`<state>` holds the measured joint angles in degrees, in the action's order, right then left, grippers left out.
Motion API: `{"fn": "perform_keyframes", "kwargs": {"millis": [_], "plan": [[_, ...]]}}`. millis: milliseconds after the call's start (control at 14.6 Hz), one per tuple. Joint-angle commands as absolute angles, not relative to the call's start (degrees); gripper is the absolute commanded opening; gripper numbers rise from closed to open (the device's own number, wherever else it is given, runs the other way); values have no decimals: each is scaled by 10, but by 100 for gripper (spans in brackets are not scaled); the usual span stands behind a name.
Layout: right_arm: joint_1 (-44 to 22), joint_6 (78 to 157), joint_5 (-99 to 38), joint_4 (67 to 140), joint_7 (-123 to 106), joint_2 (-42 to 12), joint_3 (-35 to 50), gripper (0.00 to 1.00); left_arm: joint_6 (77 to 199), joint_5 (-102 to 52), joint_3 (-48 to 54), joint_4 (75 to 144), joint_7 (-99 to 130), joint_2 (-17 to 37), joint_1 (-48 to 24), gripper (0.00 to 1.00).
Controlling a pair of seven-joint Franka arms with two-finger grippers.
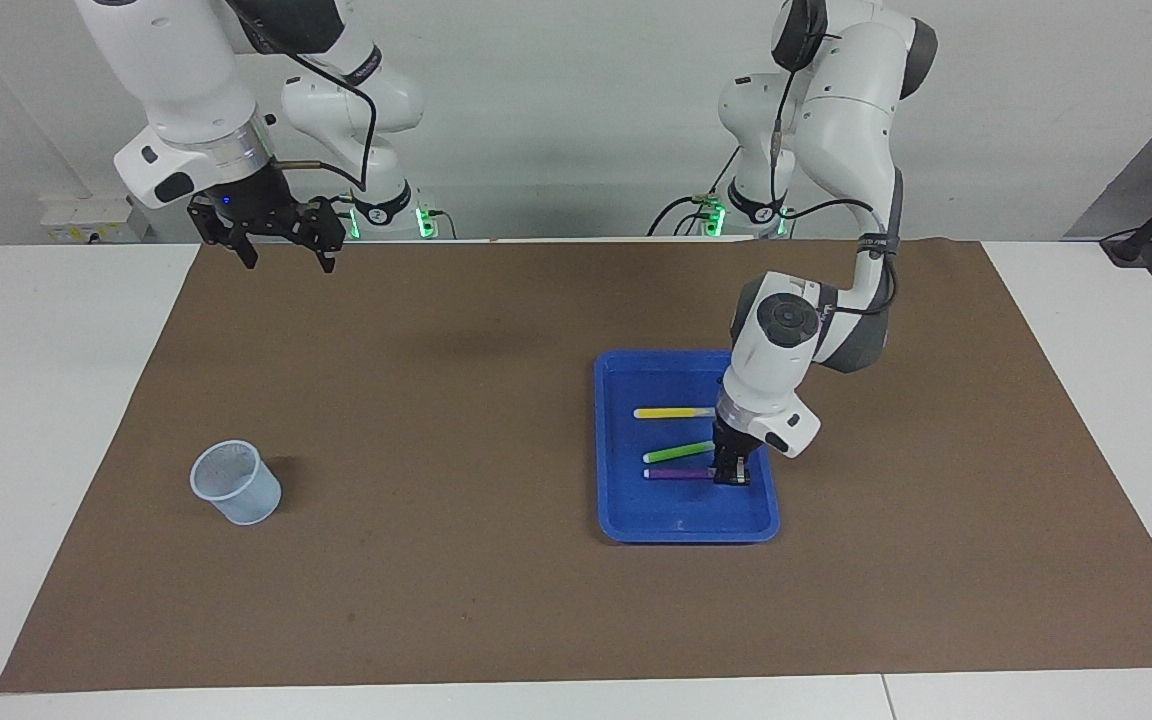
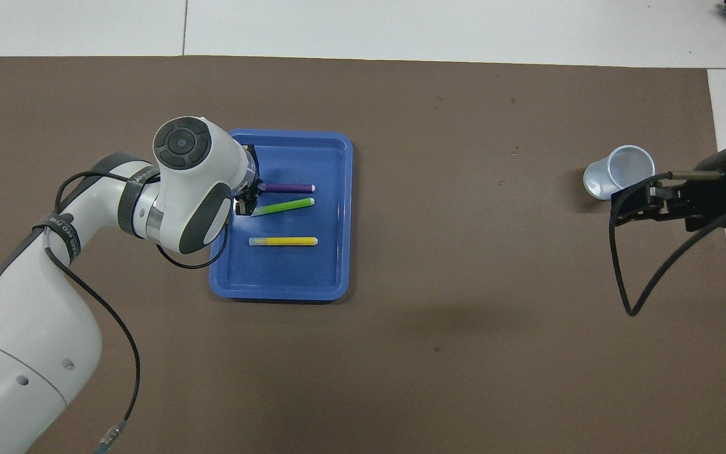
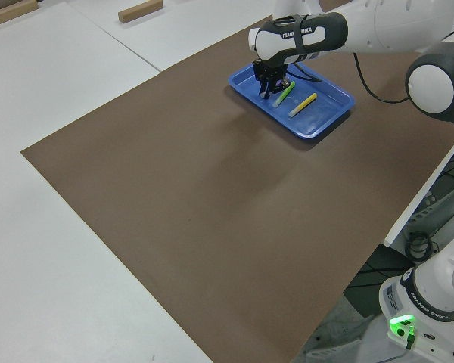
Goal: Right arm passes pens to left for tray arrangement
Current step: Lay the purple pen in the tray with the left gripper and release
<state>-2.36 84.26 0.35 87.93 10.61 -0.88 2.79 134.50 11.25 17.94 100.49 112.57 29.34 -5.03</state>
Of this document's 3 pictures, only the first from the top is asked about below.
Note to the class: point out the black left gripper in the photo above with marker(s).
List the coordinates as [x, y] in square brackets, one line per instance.
[736, 440]

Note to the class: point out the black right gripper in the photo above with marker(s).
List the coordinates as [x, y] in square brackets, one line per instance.
[254, 200]

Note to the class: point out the purple pen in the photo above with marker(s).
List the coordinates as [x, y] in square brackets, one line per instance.
[678, 474]

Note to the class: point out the green pen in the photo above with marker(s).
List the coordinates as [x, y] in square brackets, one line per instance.
[678, 452]

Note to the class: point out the yellow pen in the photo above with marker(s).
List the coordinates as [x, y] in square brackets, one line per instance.
[671, 412]

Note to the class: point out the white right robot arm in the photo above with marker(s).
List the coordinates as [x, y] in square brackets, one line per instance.
[176, 60]

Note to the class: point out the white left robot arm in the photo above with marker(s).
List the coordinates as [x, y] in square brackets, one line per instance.
[836, 130]

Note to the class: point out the blue plastic tray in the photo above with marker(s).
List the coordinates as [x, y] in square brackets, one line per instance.
[684, 510]

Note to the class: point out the translucent plastic cup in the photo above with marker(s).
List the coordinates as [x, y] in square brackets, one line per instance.
[241, 495]

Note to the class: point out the brown table mat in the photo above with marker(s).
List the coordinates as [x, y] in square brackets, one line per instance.
[436, 600]

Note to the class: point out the white wall socket box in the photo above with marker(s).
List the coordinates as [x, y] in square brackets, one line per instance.
[91, 218]

